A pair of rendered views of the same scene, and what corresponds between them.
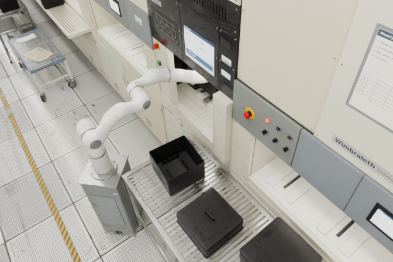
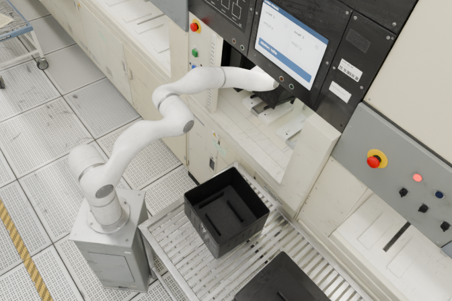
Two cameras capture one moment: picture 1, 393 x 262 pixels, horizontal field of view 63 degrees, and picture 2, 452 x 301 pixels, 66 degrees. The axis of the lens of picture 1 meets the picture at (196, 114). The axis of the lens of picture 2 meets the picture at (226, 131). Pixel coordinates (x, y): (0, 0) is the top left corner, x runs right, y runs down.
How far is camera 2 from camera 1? 75 cm
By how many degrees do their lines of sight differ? 10
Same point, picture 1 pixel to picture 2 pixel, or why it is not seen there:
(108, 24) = not seen: outside the picture
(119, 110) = (142, 135)
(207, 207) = (280, 286)
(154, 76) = (202, 80)
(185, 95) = (224, 100)
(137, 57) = (146, 36)
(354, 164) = not seen: outside the picture
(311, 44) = not seen: outside the picture
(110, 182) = (122, 237)
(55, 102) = (18, 90)
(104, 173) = (111, 224)
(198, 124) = (249, 147)
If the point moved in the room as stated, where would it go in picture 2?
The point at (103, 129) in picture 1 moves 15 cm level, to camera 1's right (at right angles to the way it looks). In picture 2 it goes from (118, 166) to (159, 164)
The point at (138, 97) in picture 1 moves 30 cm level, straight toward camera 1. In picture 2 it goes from (175, 114) to (198, 181)
